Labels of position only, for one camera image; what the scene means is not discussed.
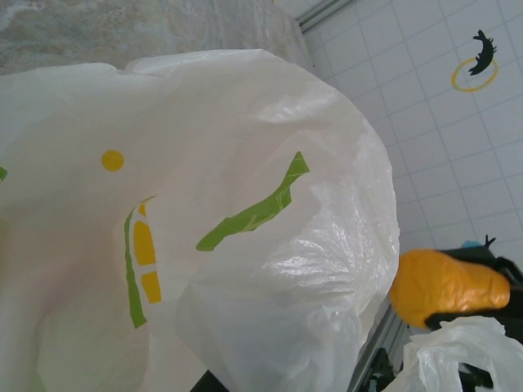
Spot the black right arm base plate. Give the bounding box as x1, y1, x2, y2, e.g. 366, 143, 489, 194
369, 346, 405, 392

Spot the white printed plastic bag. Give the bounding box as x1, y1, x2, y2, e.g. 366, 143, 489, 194
0, 48, 523, 392

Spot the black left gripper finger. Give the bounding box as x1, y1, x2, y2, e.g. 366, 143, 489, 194
190, 368, 237, 392

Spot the long aluminium base rail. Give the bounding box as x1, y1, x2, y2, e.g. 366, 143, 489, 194
346, 318, 409, 392

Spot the aluminium side rail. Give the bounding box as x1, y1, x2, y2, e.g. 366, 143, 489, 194
294, 0, 353, 33

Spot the black animal yellow ring decal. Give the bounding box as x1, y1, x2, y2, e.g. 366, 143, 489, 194
451, 29, 500, 93

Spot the orange pear-shaped fruit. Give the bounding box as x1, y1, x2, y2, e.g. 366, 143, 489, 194
387, 247, 512, 330

